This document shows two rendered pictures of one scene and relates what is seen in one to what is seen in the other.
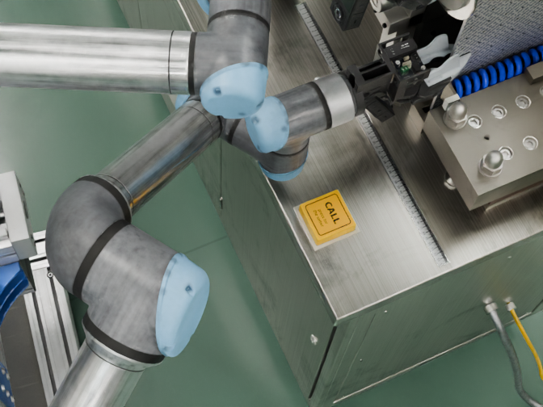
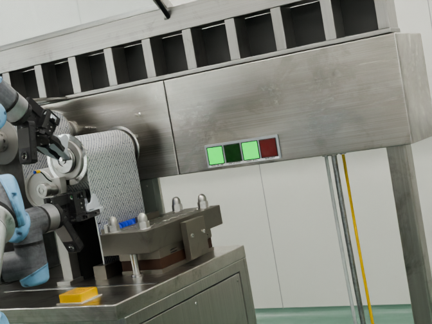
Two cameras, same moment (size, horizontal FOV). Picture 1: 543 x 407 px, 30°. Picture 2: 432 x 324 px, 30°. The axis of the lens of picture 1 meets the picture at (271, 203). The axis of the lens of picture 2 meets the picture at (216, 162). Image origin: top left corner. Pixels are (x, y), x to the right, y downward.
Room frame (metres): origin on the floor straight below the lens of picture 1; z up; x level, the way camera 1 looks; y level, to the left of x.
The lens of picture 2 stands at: (-1.33, 0.54, 1.29)
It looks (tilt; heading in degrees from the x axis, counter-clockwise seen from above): 3 degrees down; 331
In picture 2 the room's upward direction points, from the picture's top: 10 degrees counter-clockwise
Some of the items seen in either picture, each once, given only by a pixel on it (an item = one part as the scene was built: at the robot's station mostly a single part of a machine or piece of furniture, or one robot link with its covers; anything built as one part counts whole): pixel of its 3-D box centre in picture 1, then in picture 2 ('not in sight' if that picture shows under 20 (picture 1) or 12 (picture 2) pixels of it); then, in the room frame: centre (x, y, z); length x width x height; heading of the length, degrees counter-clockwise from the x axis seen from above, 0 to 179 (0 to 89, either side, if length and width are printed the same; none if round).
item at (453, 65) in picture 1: (450, 64); (94, 204); (0.82, -0.25, 1.12); 0.09 x 0.03 x 0.06; 119
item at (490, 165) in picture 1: (493, 161); (143, 220); (0.70, -0.33, 1.05); 0.04 x 0.04 x 0.04
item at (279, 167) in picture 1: (274, 142); (26, 264); (0.71, 0.01, 1.01); 0.11 x 0.08 x 0.11; 64
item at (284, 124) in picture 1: (286, 119); (25, 225); (0.70, -0.01, 1.11); 0.11 x 0.08 x 0.09; 121
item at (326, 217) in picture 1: (327, 217); (78, 295); (0.64, -0.09, 0.91); 0.07 x 0.07 x 0.02; 31
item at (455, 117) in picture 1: (457, 112); (113, 224); (0.78, -0.27, 1.05); 0.04 x 0.04 x 0.04
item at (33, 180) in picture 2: not in sight; (68, 183); (1.06, -0.26, 1.18); 0.26 x 0.12 x 0.12; 121
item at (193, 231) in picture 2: not in sight; (195, 237); (0.75, -0.50, 0.97); 0.10 x 0.03 x 0.11; 121
